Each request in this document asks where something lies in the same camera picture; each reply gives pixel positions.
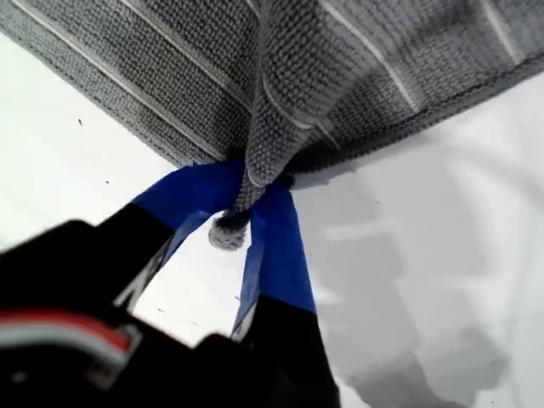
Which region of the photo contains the grey striped towel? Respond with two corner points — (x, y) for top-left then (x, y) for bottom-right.
(0, 0), (544, 252)

